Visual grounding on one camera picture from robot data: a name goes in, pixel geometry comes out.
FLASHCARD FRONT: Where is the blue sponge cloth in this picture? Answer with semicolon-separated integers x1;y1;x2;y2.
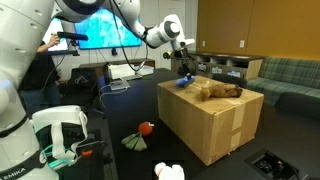
176;75;195;87

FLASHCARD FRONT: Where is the person in black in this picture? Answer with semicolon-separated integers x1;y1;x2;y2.
20;34;65;115

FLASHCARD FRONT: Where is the wooden shelf cabinet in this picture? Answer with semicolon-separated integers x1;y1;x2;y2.
171;51;264;80

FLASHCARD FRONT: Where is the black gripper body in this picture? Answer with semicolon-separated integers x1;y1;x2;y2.
163;42;192;72

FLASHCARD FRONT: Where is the table power outlet box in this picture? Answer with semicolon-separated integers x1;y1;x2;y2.
245;149;309;180

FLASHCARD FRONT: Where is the large cardboard box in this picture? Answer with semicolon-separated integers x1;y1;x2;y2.
157;76;264;165

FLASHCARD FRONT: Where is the green plaid sofa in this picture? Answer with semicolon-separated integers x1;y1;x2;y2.
247;57;320;119

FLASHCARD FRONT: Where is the white VR headset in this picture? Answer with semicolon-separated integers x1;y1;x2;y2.
31;105;88;166

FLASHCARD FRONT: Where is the white plastic bag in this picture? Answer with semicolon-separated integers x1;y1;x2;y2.
154;162;185;180

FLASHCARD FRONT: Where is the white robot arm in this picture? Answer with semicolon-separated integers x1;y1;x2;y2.
0;0;195;180

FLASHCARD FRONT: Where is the brown plush toy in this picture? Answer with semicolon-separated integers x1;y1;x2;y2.
200;81;243;101

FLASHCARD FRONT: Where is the wall display screen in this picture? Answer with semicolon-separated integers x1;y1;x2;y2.
74;9;142;49

